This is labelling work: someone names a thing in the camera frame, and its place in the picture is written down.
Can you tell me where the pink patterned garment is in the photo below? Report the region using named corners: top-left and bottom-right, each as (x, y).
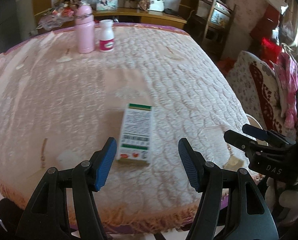
top-left (273, 52), bottom-right (298, 129)

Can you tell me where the white green medicine box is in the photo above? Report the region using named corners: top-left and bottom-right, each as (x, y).
top-left (116, 103), bottom-right (154, 165)

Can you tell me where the red cushion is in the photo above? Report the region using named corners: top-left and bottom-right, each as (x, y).
top-left (261, 37), bottom-right (282, 63)

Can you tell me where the white bucket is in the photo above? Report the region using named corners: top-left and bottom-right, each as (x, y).
top-left (246, 114), bottom-right (268, 146)

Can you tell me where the pink bottle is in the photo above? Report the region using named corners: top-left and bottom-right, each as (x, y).
top-left (75, 3), bottom-right (95, 54)

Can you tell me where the framed photo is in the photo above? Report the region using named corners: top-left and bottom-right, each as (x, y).
top-left (96, 0), bottom-right (118, 11)

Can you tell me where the white pill bottle magenta label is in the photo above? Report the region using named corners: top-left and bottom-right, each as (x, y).
top-left (99, 20), bottom-right (114, 52)

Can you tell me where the pink quilted table cover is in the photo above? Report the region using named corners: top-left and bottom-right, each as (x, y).
top-left (0, 24), bottom-right (249, 233)

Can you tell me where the wooden cabinet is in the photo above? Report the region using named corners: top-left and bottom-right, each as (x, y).
top-left (33, 6), bottom-right (187, 34)

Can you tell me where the wooden chair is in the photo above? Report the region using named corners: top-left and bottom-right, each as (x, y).
top-left (193, 0), bottom-right (237, 59)

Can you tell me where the white gloved hand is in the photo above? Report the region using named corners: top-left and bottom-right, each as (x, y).
top-left (264, 178), bottom-right (298, 224)

